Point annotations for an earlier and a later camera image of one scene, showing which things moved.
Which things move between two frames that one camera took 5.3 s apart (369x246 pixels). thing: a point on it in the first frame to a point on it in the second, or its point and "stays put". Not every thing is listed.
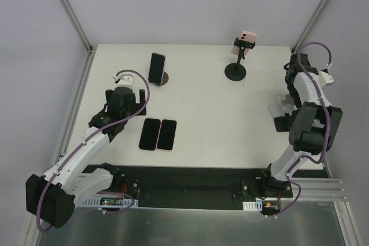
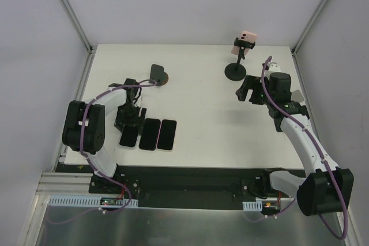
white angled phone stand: [324, 78] to [272, 67]
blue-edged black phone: [157, 68] to [129, 135]
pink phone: [246, 36] stays put
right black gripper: [282, 123] to [249, 88]
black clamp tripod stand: [236, 71] stays put
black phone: [150, 133] stays put
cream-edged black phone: [166, 137] stays put
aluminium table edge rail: [318, 10] stays put
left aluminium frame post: [90, 49] stays put
